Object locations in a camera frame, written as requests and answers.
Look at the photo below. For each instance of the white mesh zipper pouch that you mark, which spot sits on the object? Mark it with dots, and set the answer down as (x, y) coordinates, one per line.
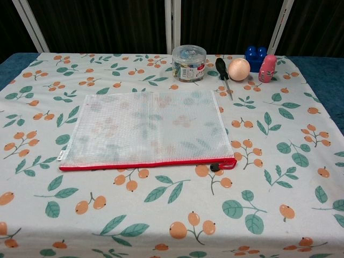
(147, 126)

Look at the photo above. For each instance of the clear jar of clips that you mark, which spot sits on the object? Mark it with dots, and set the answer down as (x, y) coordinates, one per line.
(188, 67)

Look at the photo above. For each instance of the floral orange fruit tablecloth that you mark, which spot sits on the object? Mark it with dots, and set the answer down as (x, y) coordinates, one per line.
(172, 204)

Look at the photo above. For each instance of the peach coloured ball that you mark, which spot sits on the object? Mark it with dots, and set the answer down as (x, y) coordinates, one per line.
(239, 70)

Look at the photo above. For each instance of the blue toy building block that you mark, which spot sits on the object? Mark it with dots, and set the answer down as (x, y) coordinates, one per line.
(252, 57)

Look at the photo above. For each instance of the pink painted doll figure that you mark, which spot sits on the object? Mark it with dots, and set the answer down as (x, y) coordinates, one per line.
(267, 68)

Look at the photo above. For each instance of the dark pleated curtain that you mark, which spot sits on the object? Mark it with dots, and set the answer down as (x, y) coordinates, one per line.
(107, 24)

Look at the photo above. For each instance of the white metal frame post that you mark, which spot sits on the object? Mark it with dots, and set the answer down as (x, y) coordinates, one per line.
(172, 24)
(31, 24)
(280, 24)

